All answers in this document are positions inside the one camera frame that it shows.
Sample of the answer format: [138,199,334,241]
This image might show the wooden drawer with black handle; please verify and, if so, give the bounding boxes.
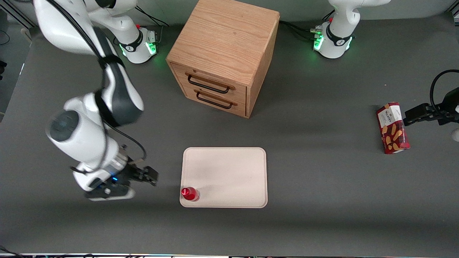
[180,84,247,118]
[171,63,247,104]

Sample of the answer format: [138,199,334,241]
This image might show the black base cable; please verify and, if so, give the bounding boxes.
[279,20,318,40]
[137,4,170,28]

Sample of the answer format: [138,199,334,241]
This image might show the black looped gripper cable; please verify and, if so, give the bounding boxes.
[430,70,459,112]

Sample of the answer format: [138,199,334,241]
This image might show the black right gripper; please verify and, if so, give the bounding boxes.
[96,165,160,189]

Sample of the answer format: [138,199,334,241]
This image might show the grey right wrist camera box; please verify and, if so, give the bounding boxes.
[85,185,136,201]

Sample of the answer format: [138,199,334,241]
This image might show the beige rectangular plastic tray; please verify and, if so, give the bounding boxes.
[179,147,268,209]

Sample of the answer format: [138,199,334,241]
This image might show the red coke bottle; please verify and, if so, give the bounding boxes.
[181,186,200,202]

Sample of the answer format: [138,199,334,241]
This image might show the red tartan shortbread cookie box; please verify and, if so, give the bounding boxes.
[376,102,411,154]

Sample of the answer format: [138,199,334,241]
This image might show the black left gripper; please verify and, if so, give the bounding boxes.
[404,91,459,126]

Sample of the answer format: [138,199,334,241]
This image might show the oak wooden drawer cabinet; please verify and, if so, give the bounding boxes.
[166,0,280,119]

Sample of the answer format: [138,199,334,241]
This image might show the black cable along right arm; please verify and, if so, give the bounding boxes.
[47,0,147,162]

